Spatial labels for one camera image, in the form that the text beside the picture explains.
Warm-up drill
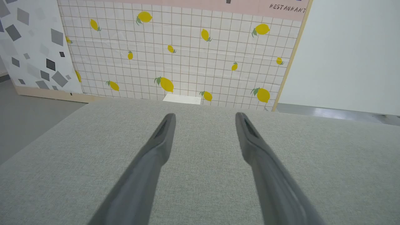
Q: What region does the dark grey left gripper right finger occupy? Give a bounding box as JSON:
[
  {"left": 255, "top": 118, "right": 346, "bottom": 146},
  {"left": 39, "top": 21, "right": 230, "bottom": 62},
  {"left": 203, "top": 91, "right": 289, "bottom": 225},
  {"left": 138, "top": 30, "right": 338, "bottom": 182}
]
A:
[{"left": 235, "top": 112, "right": 326, "bottom": 225}]

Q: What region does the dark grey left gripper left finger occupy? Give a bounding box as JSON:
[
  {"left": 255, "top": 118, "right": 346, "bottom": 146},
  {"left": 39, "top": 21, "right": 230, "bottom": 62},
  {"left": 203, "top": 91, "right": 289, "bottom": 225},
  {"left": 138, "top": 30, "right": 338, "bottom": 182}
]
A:
[{"left": 87, "top": 113, "right": 177, "bottom": 225}]

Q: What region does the white rectangular box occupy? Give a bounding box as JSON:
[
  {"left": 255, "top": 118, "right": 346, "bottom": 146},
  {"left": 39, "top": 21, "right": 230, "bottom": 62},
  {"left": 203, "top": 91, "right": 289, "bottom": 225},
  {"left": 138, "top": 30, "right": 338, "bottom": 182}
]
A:
[{"left": 162, "top": 93, "right": 202, "bottom": 105}]

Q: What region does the lemon print grid partition panel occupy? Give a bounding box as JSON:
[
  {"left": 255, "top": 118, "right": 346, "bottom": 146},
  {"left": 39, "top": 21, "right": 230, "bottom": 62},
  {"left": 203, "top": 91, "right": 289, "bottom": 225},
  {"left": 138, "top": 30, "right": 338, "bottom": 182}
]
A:
[{"left": 57, "top": 0, "right": 313, "bottom": 112}]

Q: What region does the grey terrazzo print panel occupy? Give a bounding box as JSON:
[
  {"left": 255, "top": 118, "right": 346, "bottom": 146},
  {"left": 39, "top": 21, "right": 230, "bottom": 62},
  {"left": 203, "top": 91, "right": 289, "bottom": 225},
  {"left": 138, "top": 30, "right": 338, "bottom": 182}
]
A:
[{"left": 0, "top": 0, "right": 83, "bottom": 95}]

